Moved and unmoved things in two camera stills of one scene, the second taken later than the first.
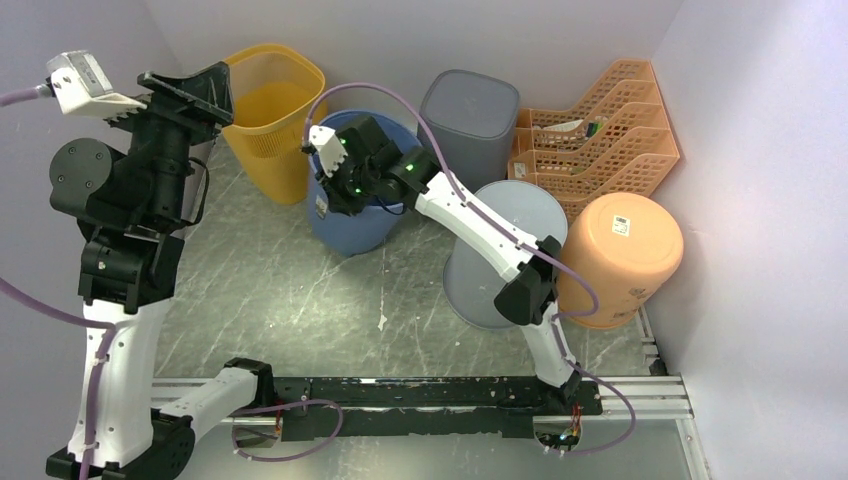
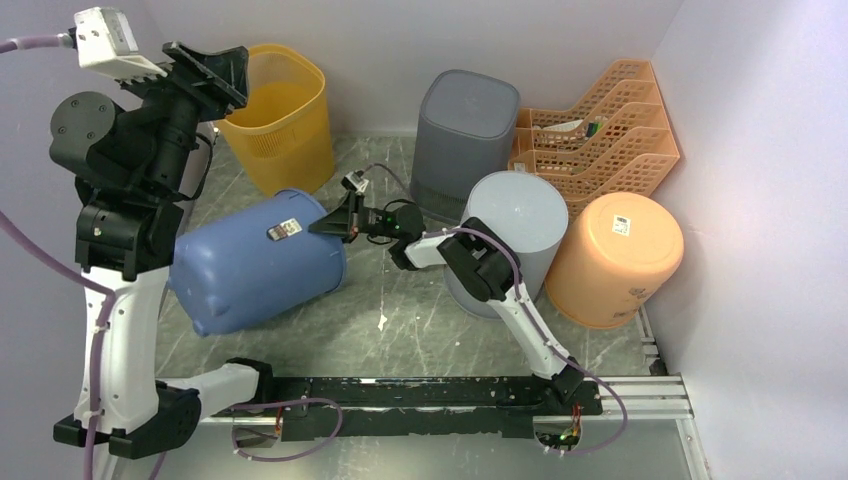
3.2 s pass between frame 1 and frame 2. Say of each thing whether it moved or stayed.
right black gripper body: moved
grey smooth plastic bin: stayed
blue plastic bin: moved
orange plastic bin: stayed
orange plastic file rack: stayed
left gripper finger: moved
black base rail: stayed
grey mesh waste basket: stayed
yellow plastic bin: stayed
